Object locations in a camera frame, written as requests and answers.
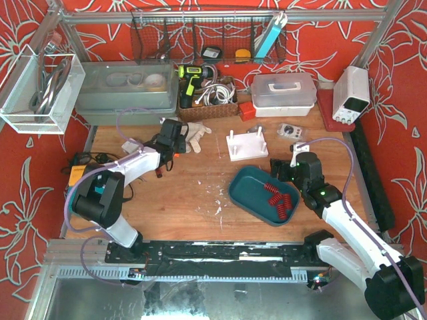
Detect red spring middle left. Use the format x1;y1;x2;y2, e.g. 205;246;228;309
268;193;282;207

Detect clear acrylic box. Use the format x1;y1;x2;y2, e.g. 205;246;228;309
1;45;85;135

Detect black wire basket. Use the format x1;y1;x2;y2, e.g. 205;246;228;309
130;5;287;65

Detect red handled small ratchet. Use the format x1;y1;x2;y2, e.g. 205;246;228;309
155;168;163;179

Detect bagged white control box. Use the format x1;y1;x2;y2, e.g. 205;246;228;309
277;123;308;141

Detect small white adapter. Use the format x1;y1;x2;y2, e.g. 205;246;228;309
121;139;143;154

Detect red mat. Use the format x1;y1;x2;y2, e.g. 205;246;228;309
317;89;356;133

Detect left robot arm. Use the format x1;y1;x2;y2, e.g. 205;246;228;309
64;119;189;257

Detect white coiled cable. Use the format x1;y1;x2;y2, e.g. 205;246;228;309
195;83;236;106

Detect woven basket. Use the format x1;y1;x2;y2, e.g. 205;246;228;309
177;93;239;122

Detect teal plastic tray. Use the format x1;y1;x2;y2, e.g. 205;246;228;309
228;166;300;227

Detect black cable duct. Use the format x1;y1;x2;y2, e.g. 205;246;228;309
350;119;395;232

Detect red spring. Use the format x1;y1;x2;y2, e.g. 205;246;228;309
268;193;282;207
276;203;287;220
282;193;293;210
264;183;279;194

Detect red spring upper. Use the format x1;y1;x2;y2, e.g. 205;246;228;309
264;183;279;194

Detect green yellow cordless drill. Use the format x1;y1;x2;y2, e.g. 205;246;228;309
177;65;216;109

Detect white plastic toolbox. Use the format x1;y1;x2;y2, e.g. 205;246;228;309
251;73;317;117

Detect red spring middle right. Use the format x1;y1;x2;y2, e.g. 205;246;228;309
282;193;293;210

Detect white work glove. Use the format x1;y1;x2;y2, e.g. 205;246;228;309
185;122;211;153

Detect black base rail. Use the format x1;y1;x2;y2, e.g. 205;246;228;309
105;241;329;279

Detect white four-peg base plate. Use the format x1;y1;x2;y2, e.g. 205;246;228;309
226;127;269;161

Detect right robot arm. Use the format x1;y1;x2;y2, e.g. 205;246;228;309
270;151;426;319

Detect grey storage box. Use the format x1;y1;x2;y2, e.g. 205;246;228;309
75;61;179;126

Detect yellow tape measure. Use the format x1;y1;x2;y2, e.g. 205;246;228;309
235;49;252;64

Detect blue white tool case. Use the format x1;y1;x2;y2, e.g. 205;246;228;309
254;11;288;63

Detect orange teal device box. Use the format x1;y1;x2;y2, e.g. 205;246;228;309
65;165;87;197

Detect orange power cube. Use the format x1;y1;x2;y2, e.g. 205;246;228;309
239;101;256;121

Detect red spring lower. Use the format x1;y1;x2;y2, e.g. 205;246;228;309
276;203;287;220

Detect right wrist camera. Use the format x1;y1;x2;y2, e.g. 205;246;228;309
290;142;310;167

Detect white power supply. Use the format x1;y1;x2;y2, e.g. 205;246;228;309
332;66;370;125

